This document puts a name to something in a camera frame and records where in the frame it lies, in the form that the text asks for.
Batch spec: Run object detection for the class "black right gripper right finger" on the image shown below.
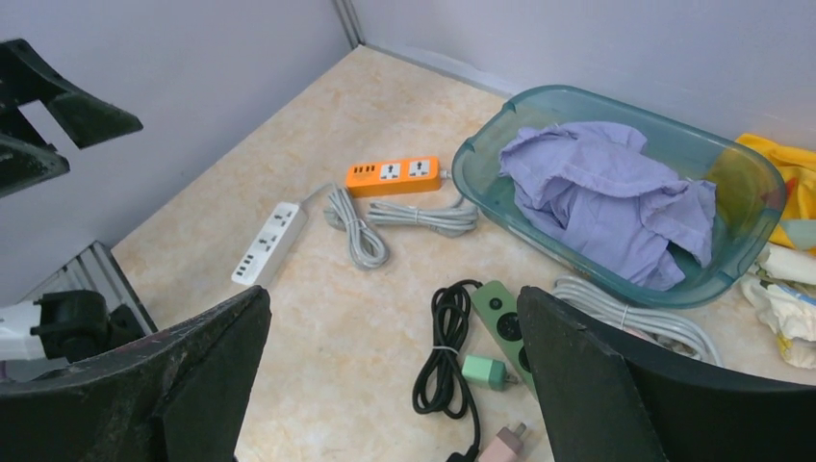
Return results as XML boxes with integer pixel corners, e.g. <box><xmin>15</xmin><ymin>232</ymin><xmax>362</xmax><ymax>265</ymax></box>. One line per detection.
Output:
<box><xmin>517</xmin><ymin>286</ymin><xmax>815</xmax><ymax>461</ymax></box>

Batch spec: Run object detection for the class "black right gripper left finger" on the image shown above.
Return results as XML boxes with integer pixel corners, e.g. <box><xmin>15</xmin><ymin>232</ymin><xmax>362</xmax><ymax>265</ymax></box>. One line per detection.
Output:
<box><xmin>1</xmin><ymin>286</ymin><xmax>272</xmax><ymax>461</ymax></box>

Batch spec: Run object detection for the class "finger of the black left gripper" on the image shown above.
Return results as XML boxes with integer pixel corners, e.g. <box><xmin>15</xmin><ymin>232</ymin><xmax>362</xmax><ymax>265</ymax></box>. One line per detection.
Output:
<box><xmin>1</xmin><ymin>130</ymin><xmax>70</xmax><ymax>197</ymax></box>
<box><xmin>1</xmin><ymin>38</ymin><xmax>143</xmax><ymax>149</ymax></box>

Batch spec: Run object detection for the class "grey power strip cable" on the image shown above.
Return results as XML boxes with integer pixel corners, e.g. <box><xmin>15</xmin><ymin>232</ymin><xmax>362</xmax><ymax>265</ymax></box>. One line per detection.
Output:
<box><xmin>551</xmin><ymin>275</ymin><xmax>725</xmax><ymax>368</ymax></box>

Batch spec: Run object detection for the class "pink charger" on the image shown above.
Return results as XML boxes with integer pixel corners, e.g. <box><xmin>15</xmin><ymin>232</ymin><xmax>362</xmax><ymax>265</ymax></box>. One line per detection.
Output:
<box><xmin>476</xmin><ymin>423</ymin><xmax>527</xmax><ymax>462</ymax></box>

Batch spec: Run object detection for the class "green charger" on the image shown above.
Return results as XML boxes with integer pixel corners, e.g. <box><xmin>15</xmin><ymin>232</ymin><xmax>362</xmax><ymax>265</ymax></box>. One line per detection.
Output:
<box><xmin>462</xmin><ymin>355</ymin><xmax>519</xmax><ymax>392</ymax></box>

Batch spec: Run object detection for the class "green power strip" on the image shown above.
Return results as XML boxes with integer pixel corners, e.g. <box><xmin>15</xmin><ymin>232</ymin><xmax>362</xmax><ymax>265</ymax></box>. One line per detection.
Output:
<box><xmin>472</xmin><ymin>280</ymin><xmax>537</xmax><ymax>398</ymax></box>

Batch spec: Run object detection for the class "small white power strip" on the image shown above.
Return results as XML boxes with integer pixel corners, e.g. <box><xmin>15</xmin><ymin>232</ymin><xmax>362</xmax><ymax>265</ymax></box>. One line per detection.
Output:
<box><xmin>231</xmin><ymin>202</ymin><xmax>308</xmax><ymax>286</ymax></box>

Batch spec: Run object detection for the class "black cable with plug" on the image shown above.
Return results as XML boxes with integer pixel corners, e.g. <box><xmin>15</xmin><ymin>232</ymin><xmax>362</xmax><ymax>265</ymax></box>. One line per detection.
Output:
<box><xmin>411</xmin><ymin>279</ymin><xmax>484</xmax><ymax>462</ymax></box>

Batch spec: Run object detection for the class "orange power strip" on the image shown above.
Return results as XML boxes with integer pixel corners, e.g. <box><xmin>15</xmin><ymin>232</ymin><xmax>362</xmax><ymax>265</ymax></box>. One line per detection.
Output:
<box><xmin>344</xmin><ymin>156</ymin><xmax>443</xmax><ymax>198</ymax></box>

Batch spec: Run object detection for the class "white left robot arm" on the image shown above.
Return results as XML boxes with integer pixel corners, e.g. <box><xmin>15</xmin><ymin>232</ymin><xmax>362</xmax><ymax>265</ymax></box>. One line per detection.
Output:
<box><xmin>1</xmin><ymin>38</ymin><xmax>143</xmax><ymax>362</ymax></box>

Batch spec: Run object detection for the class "white patterned cloth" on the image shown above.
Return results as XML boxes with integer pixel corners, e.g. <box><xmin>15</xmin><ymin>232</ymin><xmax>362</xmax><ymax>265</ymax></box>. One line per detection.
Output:
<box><xmin>739</xmin><ymin>244</ymin><xmax>815</xmax><ymax>370</ymax></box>

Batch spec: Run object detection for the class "purple cloth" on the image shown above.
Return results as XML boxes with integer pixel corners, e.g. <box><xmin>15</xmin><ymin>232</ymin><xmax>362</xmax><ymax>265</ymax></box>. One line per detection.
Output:
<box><xmin>498</xmin><ymin>121</ymin><xmax>717</xmax><ymax>291</ymax></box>

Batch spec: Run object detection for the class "teal plastic basin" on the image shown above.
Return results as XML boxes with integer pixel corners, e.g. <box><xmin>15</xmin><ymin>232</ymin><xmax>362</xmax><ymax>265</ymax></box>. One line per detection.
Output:
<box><xmin>451</xmin><ymin>85</ymin><xmax>787</xmax><ymax>309</ymax></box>

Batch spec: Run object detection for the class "yellow cloth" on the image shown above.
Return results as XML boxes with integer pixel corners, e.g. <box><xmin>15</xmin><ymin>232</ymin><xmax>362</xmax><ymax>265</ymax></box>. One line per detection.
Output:
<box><xmin>736</xmin><ymin>133</ymin><xmax>815</xmax><ymax>220</ymax></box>

